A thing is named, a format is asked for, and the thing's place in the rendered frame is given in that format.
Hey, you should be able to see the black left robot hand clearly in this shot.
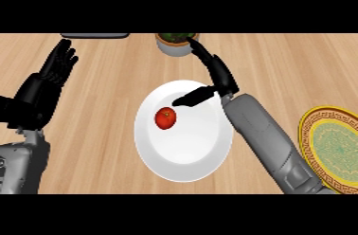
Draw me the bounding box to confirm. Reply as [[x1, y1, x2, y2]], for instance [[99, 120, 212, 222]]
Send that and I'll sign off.
[[0, 38, 80, 132]]

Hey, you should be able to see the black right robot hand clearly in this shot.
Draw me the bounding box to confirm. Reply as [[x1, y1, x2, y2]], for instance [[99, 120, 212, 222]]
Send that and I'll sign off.
[[171, 37, 240, 108]]

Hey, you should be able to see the red tomato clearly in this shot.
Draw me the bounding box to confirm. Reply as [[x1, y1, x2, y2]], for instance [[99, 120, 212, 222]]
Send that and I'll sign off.
[[153, 106, 179, 131]]

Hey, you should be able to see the white plate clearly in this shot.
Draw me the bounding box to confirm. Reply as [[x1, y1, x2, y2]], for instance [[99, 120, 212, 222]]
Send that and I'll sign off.
[[133, 80, 234, 183]]

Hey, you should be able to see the yellow green patterned plate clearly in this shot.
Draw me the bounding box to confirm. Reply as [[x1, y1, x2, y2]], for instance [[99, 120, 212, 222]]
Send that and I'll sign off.
[[298, 105, 358, 195]]

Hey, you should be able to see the potted plant in grey pot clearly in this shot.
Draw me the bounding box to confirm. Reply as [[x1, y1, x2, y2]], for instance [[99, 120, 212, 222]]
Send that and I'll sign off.
[[153, 33, 202, 58]]

